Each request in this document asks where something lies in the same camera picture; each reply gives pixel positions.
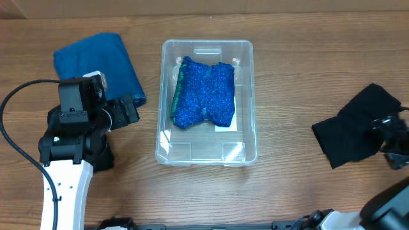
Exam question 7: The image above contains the black cloth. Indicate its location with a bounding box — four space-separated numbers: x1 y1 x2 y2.
38 106 114 173
312 84 402 169

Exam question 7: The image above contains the left black cable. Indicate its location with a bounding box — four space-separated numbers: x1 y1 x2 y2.
0 79 61 230

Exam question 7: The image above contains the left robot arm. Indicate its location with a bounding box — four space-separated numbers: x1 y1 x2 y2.
38 74 139 229

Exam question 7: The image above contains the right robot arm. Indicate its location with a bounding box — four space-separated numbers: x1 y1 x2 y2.
291 113 408 230

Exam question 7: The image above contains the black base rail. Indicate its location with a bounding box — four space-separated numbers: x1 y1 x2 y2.
88 217 302 230

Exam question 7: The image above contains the clear plastic container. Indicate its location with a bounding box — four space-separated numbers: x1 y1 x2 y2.
155 39 258 167

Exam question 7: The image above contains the blue denim cloth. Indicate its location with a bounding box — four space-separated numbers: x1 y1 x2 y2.
54 33 146 107

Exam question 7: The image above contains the sparkly blue garment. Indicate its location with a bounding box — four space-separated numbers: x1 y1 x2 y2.
171 56 235 129

